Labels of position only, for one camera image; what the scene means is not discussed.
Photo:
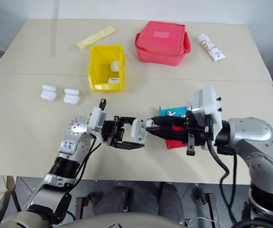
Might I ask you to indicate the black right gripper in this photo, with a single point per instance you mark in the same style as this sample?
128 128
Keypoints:
198 133

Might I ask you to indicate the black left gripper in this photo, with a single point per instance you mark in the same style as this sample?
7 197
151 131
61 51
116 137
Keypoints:
112 131

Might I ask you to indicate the white earbud case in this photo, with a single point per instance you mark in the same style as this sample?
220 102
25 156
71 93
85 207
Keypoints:
48 92
114 80
71 96
115 65
138 131

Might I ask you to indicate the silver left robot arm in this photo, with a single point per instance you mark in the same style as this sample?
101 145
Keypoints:
71 145

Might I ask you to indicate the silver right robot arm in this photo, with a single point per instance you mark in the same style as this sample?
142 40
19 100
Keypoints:
257 147

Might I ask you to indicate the closed white earbud case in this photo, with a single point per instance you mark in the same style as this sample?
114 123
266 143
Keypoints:
114 80
115 65

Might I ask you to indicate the yellow plastic bin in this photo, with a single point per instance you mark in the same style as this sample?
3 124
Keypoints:
96 66

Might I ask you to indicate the red tray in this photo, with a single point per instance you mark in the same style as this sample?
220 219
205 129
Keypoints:
174 144

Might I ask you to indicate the teal earbud tray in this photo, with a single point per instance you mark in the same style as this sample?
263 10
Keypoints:
178 112

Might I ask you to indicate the dark rounded shape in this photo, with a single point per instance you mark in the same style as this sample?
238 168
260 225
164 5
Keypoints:
171 199
115 199

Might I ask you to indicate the pink fabric bag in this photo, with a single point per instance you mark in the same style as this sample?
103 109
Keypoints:
161 42

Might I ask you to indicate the white printed tube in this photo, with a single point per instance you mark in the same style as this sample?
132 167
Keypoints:
211 47

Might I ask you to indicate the silver robot torso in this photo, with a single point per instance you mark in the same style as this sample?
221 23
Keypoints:
91 221

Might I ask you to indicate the pale yellow packet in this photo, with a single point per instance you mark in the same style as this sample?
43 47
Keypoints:
96 37

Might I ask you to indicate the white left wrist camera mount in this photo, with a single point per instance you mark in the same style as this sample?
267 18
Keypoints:
98 120

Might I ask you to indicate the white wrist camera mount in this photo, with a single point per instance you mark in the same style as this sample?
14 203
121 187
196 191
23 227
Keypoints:
98 120
206 104

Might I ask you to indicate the black plug on left mount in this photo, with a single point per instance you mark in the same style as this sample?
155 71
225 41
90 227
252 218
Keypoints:
102 104

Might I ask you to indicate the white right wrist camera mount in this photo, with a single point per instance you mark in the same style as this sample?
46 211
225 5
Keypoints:
206 104

